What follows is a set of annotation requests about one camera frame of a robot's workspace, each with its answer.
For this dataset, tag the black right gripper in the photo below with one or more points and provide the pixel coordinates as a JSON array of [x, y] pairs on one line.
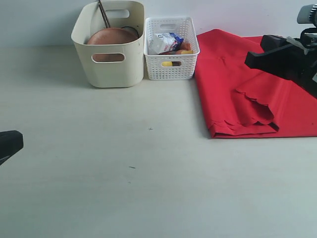
[[289, 58]]

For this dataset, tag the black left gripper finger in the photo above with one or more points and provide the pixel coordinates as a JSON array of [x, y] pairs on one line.
[[11, 142]]

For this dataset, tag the red tablecloth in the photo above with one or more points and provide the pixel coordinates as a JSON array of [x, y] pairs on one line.
[[240, 102]]

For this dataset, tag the yellow cheese wedge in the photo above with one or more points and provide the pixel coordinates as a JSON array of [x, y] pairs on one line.
[[183, 52]]

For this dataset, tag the yellow lemon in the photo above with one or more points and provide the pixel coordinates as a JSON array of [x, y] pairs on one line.
[[167, 64]]

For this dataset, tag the blue and white milk carton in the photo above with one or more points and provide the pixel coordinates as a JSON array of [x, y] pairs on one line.
[[164, 42]]

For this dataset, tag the round brown wooden plate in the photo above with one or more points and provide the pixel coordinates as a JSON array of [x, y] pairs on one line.
[[111, 36]]

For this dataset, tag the dark wooden chopstick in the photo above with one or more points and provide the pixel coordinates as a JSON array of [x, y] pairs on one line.
[[103, 13]]

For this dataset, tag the stainless steel cup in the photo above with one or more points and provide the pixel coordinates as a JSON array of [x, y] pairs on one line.
[[131, 30]]

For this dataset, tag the white perforated plastic basket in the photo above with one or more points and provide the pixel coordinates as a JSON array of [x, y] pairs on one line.
[[183, 27]]

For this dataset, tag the cream plastic storage bin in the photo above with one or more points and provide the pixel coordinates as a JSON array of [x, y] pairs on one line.
[[120, 13]]

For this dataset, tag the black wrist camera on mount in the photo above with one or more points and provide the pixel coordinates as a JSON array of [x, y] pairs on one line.
[[308, 15]]

